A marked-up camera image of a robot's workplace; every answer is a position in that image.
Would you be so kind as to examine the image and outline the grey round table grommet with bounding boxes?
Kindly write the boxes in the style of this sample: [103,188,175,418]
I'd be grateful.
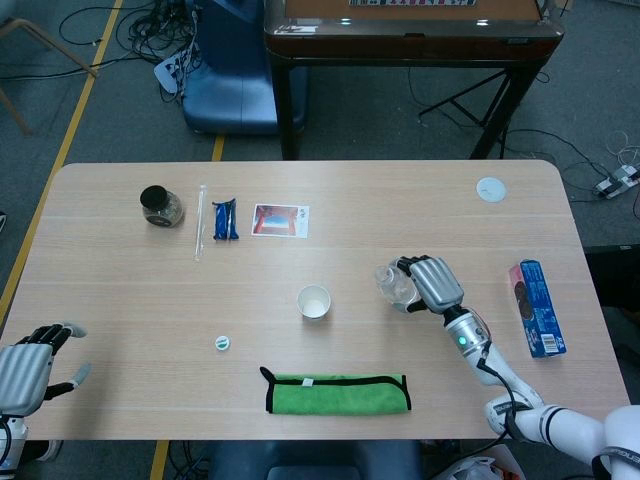
[475,176,508,203]

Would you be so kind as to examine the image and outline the tangled black floor cables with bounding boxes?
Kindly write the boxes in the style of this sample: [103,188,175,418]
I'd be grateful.
[59,0,206,104]

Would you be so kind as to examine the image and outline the blue cookie box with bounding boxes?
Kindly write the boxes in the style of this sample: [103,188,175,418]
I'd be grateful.
[508,258,569,359]

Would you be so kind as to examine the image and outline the dark blue seat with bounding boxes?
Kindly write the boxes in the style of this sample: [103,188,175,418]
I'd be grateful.
[207,439,424,480]

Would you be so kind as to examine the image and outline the clear plastic water bottle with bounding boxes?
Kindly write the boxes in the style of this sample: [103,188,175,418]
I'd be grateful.
[374,258,424,315]

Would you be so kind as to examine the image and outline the black-lidded glass spice jar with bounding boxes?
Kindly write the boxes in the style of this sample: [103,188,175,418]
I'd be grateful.
[139,185,185,227]

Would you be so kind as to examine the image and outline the white flowered paper cup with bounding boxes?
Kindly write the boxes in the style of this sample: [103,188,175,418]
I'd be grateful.
[296,284,333,320]

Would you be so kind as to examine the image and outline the red gate photo postcard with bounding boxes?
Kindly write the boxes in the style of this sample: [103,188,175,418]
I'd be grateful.
[251,203,311,238]

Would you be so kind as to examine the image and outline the white wooden-legged chair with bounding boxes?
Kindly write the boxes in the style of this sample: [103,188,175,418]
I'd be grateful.
[0,18,100,135]

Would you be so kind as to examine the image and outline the blue snack packet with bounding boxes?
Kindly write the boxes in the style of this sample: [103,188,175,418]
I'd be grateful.
[211,198,240,242]

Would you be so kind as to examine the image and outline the black tripod stand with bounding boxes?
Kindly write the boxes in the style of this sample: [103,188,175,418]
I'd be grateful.
[418,69,516,161]

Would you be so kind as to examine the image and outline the brown mahjong table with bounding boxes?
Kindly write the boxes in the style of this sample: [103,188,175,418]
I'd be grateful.
[263,0,561,161]

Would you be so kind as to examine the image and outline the clear-wrapped drinking straw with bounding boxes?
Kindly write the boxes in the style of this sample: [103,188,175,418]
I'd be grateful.
[193,184,208,263]

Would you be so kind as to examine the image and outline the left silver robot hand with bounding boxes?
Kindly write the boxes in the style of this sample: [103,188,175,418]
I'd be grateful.
[0,322,93,416]

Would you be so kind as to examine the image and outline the white power strip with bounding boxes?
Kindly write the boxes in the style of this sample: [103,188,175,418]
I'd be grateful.
[593,167,640,200]

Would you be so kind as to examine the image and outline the face-up mahjong tile row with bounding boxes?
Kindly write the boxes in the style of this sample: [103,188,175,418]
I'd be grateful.
[348,0,476,8]

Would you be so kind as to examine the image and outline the green black-edged microfiber cloth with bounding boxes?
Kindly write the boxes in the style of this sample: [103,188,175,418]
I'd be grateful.
[259,366,413,416]

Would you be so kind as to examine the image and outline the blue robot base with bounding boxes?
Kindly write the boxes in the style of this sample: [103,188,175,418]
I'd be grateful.
[182,0,307,137]

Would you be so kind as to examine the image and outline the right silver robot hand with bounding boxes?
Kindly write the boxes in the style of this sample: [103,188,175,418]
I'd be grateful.
[397,254,465,316]

